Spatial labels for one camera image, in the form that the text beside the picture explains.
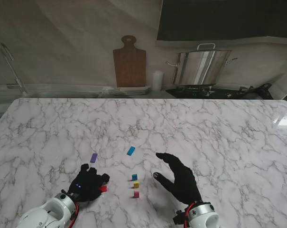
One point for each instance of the pink domino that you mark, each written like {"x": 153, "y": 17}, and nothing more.
{"x": 136, "y": 194}

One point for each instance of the black gas stove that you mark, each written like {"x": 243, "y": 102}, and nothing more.
{"x": 197, "y": 93}

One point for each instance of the steel kitchen sink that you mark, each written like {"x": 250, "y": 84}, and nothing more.
{"x": 62, "y": 94}

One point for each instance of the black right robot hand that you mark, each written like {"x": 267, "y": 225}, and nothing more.
{"x": 183, "y": 184}

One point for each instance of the stack of white plates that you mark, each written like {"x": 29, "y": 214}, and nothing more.
{"x": 131, "y": 90}

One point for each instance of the yellow domino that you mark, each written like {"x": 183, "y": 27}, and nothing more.
{"x": 136, "y": 185}

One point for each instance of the chrome kitchen faucet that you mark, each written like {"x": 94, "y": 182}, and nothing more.
{"x": 14, "y": 71}

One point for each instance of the red domino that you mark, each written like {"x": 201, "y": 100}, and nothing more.
{"x": 104, "y": 188}

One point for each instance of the brown wooden cutting board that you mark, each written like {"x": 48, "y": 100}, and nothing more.
{"x": 130, "y": 69}

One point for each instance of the dark range hood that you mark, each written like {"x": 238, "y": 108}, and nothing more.
{"x": 228, "y": 19}

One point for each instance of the large steel stock pot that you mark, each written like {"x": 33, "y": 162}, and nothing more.
{"x": 200, "y": 67}

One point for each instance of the white cylindrical candle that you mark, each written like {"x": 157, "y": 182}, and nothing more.
{"x": 157, "y": 80}

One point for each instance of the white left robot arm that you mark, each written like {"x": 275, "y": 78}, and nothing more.
{"x": 48, "y": 212}

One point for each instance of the blue domino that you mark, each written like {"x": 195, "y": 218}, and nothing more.
{"x": 134, "y": 177}
{"x": 131, "y": 150}

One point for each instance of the purple domino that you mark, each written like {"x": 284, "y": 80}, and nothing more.
{"x": 93, "y": 157}

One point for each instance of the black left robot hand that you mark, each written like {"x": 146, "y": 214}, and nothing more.
{"x": 88, "y": 186}

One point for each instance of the black frying pan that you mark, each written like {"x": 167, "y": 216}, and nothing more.
{"x": 259, "y": 93}

